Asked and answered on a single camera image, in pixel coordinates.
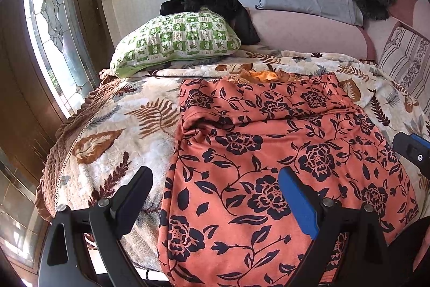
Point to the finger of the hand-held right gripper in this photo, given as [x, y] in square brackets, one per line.
[408, 149]

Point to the green checked pillow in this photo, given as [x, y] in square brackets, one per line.
[178, 38]

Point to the brown quilted bed cover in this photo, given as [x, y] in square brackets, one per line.
[60, 145]

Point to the cream leaf-print blanket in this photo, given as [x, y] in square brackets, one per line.
[134, 139]

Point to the brown wooden door frame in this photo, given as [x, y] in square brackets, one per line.
[20, 78]

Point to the pink padded headboard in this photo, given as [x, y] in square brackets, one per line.
[302, 34]

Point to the stained glass window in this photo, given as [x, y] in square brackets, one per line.
[53, 21]

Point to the orange black floral garment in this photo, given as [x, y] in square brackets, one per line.
[252, 156]

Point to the striped floral pillow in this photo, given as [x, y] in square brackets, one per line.
[406, 58]

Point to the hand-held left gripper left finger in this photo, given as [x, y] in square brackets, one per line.
[132, 203]

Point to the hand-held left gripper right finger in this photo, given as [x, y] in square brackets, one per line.
[297, 199]

